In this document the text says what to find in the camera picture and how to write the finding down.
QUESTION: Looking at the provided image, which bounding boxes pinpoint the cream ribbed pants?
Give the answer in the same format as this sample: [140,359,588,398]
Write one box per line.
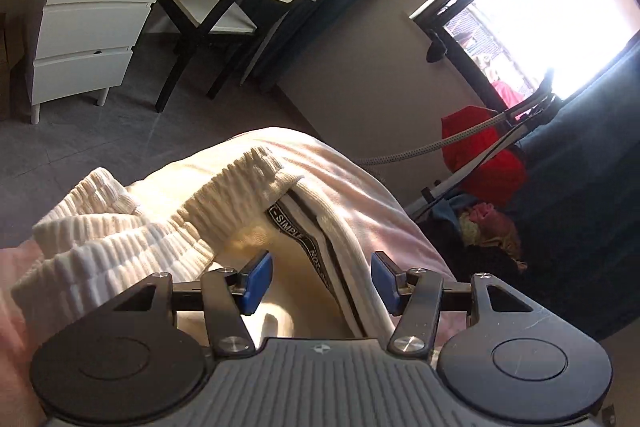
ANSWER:
[10,145,401,343]

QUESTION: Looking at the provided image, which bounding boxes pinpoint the red cloth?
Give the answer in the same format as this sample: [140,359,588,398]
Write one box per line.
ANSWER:
[441,105,529,208]

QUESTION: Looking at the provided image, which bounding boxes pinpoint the pile of mixed clothes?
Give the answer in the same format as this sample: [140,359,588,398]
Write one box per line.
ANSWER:
[415,197,529,278]

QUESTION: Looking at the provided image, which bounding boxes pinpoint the pink bed blanket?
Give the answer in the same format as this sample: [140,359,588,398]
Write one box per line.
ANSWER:
[0,127,468,427]

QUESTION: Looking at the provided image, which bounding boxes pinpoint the white drawer cabinet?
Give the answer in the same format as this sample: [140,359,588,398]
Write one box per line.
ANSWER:
[24,0,182,124]

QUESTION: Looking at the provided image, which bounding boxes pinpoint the white metal stand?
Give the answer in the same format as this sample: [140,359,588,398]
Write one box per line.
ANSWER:
[404,72,566,219]

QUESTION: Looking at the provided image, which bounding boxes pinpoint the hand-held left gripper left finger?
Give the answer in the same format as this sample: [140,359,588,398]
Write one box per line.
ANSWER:
[98,253,274,354]

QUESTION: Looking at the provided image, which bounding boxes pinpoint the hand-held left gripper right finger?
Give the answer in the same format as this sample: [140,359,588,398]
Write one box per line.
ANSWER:
[371,252,537,354]

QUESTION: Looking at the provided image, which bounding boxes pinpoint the braided steamer hose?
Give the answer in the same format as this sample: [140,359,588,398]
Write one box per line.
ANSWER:
[353,105,521,166]

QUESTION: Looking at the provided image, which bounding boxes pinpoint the dark teal curtain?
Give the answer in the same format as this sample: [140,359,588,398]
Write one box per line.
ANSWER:
[235,0,640,343]

